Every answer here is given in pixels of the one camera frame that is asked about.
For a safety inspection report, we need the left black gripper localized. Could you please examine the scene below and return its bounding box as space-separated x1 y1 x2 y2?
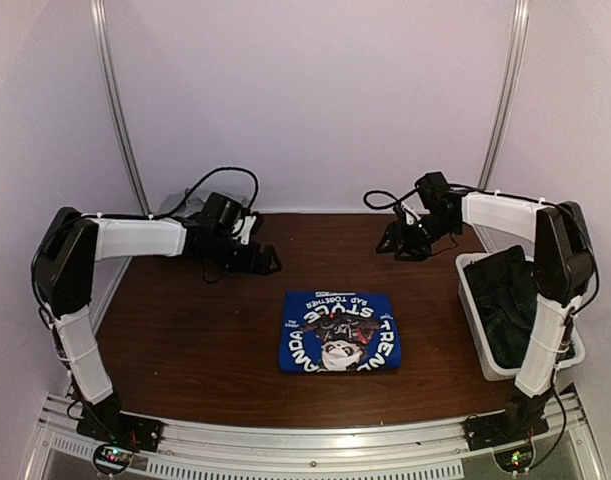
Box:
208 233 283 277

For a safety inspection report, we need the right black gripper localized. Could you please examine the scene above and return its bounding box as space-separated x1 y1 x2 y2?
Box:
377 212 461 262

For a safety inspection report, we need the blue garment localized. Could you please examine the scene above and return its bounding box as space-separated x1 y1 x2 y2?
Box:
278 291 402 374

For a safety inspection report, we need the grey polo shirt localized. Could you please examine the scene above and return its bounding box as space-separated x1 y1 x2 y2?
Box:
156 188 207 218

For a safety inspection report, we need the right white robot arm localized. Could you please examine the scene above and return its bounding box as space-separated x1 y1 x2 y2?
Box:
376 172 600 442

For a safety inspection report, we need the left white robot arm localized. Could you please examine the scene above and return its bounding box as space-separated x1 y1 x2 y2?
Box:
30 192 282 405

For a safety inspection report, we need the white laundry basket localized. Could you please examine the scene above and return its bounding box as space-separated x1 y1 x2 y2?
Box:
455 253 586 381

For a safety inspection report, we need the black garment in basket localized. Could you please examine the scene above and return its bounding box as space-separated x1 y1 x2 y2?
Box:
464 245 537 369

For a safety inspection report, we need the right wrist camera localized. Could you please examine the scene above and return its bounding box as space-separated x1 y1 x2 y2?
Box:
393 201 421 225

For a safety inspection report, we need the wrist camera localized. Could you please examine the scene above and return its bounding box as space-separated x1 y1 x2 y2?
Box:
393 201 421 225
231 213 263 245

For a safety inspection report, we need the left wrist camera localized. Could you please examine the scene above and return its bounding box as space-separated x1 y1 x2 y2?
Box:
231 213 263 245

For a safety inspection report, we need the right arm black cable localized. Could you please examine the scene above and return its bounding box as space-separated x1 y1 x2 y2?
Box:
362 187 421 211

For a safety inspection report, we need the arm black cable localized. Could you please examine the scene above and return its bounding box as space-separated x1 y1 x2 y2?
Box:
149 166 260 221
362 187 421 211

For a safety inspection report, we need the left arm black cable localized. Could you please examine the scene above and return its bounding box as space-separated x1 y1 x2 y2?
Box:
149 166 260 221

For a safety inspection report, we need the right aluminium frame post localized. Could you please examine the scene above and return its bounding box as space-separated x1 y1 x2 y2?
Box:
478 0 530 189

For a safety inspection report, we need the aluminium frame post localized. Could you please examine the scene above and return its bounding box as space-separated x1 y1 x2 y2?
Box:
478 0 530 189
89 0 150 214

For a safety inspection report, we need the front aluminium rail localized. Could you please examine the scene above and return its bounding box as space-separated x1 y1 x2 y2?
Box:
34 392 594 480

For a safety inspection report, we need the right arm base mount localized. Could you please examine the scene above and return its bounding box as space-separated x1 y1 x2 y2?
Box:
461 411 549 451

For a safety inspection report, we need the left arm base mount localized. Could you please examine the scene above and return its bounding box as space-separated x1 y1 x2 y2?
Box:
76 410 163 453

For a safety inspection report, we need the left aluminium frame post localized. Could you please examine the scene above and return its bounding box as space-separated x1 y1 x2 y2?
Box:
89 0 150 214

